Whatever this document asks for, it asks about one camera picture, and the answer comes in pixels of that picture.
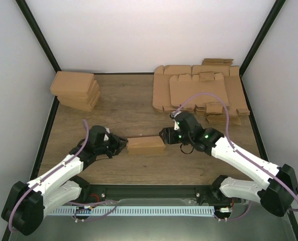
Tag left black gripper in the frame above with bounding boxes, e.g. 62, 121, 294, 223
96, 133, 129, 159

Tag brown cardboard box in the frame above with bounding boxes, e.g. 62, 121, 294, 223
127, 136, 165, 155

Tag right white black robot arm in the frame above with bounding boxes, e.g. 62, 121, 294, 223
159, 112, 298, 217

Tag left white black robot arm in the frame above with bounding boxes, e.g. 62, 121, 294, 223
1, 123, 128, 235

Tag folded cardboard box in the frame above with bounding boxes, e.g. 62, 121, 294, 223
55, 80, 98, 98
58, 84, 99, 102
50, 71, 94, 97
57, 93, 101, 111
58, 91, 101, 106

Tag bottom folded cardboard box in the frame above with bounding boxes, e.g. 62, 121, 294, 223
57, 93, 101, 111

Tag top folded cardboard box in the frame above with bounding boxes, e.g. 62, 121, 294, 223
50, 71, 94, 97

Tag pile of flat cardboard blanks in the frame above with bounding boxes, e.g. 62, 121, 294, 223
152, 58, 250, 125

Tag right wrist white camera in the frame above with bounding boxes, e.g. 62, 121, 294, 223
170, 111, 181, 131

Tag wrist white camera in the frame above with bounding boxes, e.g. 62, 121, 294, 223
104, 128, 110, 142
170, 111, 181, 131

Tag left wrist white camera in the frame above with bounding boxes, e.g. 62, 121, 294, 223
104, 128, 110, 142

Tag black aluminium frame rail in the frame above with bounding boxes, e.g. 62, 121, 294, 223
20, 184, 285, 201

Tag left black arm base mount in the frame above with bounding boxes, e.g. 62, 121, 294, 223
72, 185, 107, 203

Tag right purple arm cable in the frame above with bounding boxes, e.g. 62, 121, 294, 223
172, 92, 298, 221

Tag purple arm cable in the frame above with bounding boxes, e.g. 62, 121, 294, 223
8, 119, 118, 233
172, 92, 298, 221

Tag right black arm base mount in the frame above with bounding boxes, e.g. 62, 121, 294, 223
194, 185, 241, 205

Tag light blue slotted cable duct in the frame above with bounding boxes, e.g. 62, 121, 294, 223
49, 206, 215, 217

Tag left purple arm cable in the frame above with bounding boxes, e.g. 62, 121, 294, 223
8, 119, 118, 233

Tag left black corner frame post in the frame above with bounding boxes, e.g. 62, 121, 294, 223
15, 0, 61, 72

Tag black corner frame post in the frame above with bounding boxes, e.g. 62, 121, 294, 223
240, 0, 286, 77
15, 0, 61, 72

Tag right black corner frame post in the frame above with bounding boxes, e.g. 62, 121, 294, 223
240, 0, 286, 77

